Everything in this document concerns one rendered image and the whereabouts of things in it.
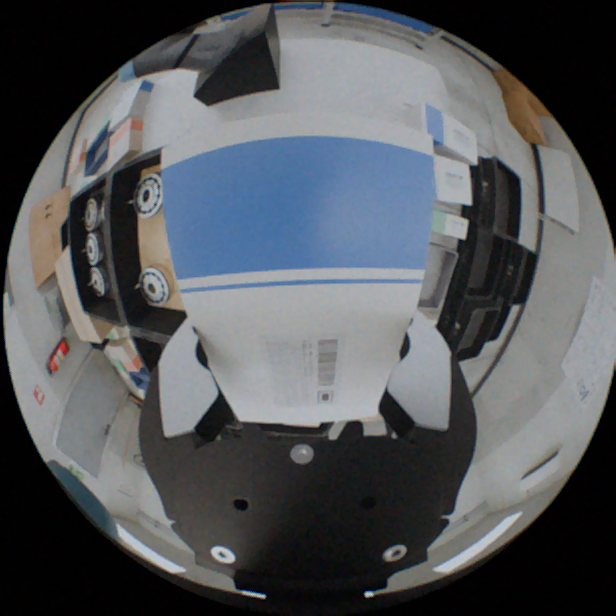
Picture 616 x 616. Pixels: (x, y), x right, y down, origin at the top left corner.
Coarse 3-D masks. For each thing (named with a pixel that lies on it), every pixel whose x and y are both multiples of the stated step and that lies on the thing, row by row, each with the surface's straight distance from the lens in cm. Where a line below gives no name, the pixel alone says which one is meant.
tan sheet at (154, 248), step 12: (156, 168) 52; (156, 216) 51; (144, 228) 54; (156, 228) 52; (144, 240) 55; (156, 240) 52; (144, 252) 56; (156, 252) 53; (168, 252) 51; (144, 264) 57; (168, 264) 52; (168, 300) 57; (180, 300) 54
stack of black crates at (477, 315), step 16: (448, 288) 132; (448, 304) 131; (464, 304) 121; (480, 304) 126; (448, 320) 132; (464, 320) 121; (480, 320) 145; (448, 336) 132; (464, 336) 122; (480, 336) 149; (464, 352) 148; (480, 352) 152
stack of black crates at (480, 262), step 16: (464, 240) 120; (480, 240) 131; (496, 240) 139; (464, 256) 120; (480, 256) 134; (496, 256) 138; (464, 272) 121; (480, 272) 139; (496, 272) 138; (464, 288) 119; (480, 288) 144
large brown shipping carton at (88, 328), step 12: (60, 264) 102; (60, 276) 107; (72, 276) 88; (60, 288) 114; (72, 288) 93; (72, 300) 99; (72, 312) 107; (84, 324) 97; (96, 324) 89; (108, 324) 93; (84, 336) 107; (96, 336) 91
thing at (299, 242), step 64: (256, 128) 9; (320, 128) 9; (384, 128) 9; (192, 192) 9; (256, 192) 8; (320, 192) 8; (384, 192) 9; (192, 256) 10; (256, 256) 9; (320, 256) 8; (384, 256) 9; (192, 320) 11; (256, 320) 10; (320, 320) 10; (384, 320) 11; (256, 384) 14; (320, 384) 13; (384, 384) 15
